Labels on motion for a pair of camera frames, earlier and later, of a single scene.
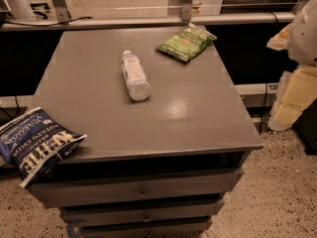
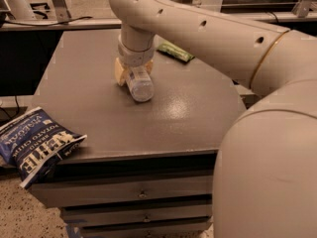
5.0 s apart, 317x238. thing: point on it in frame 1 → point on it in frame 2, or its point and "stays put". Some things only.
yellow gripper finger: (279, 41) → (134, 50)
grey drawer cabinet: (167, 132) stays put
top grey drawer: (132, 188) stays put
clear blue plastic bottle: (135, 75) stays put
